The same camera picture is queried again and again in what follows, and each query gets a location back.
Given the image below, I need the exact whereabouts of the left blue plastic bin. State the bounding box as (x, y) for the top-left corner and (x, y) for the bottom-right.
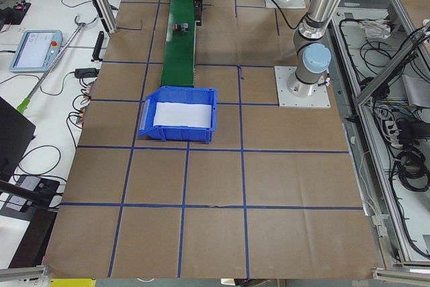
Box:
(138, 86), (218, 144)

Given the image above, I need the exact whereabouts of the white foam pad left bin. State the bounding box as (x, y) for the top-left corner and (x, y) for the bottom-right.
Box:
(153, 102), (212, 128)

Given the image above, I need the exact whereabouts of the black power adapter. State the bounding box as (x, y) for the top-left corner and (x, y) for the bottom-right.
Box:
(74, 68), (99, 79)

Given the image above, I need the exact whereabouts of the teach pendant tablet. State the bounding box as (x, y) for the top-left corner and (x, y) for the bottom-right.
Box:
(9, 30), (63, 73)

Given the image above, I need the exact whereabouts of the green conveyor belt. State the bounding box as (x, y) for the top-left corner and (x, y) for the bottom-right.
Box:
(161, 0), (196, 87)

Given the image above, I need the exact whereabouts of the metal grabber tool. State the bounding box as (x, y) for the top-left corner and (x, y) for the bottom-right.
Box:
(16, 14), (101, 115)

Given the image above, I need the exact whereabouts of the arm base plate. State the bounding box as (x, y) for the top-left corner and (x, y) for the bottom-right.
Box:
(274, 66), (331, 109)

